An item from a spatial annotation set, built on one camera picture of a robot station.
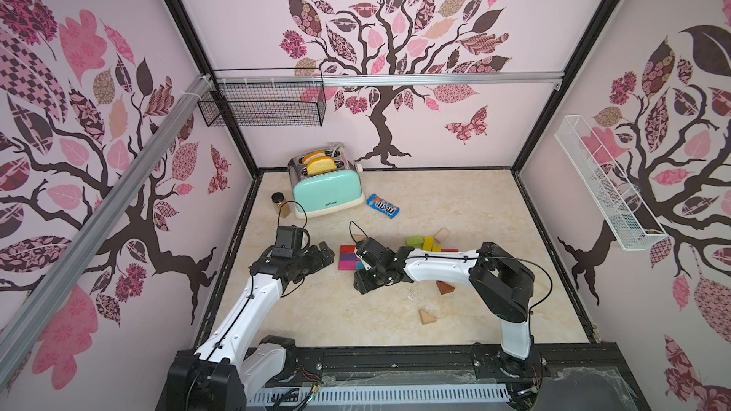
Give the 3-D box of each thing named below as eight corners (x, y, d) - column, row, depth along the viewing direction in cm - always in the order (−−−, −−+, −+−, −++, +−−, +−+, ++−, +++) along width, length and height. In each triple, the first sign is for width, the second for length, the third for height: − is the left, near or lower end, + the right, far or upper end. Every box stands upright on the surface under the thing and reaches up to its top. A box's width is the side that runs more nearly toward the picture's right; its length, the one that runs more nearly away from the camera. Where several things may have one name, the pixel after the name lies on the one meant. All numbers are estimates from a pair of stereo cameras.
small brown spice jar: (278, 218, 108) (270, 201, 100) (280, 208, 111) (273, 191, 103) (289, 218, 108) (282, 201, 100) (291, 208, 111) (284, 191, 103)
